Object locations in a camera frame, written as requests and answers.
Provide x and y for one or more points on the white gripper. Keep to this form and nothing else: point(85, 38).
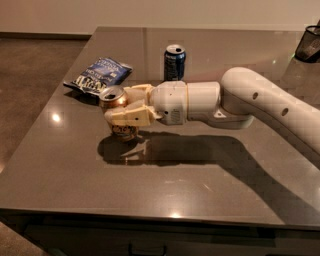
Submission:
point(168, 101)

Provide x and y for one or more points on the cabinet drawer handle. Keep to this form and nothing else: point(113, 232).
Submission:
point(134, 250)

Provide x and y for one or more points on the blue chip bag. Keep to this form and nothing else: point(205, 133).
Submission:
point(103, 73)

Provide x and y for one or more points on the orange soda can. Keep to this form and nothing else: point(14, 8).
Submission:
point(114, 98)

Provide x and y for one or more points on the blue soda can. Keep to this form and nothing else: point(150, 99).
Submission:
point(174, 62)

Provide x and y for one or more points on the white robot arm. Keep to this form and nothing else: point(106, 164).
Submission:
point(232, 103)

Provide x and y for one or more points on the black mesh pen holder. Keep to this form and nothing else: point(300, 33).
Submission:
point(308, 49)

